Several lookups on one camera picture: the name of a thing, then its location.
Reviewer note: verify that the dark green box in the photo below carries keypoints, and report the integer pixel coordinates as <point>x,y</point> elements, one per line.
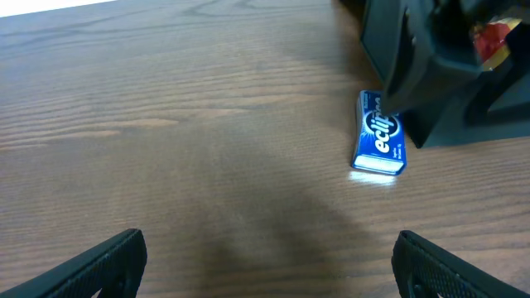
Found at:
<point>494,106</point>

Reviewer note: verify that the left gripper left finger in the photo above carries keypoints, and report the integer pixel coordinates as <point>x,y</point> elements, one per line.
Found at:
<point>113,268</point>

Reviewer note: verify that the blue Eclipse mint box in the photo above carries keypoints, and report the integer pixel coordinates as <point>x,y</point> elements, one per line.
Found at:
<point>381,145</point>

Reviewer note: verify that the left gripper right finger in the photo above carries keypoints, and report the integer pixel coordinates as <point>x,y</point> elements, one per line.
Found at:
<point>425,270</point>

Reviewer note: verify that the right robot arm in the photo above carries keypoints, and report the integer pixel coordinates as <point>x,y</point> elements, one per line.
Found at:
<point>433,49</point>

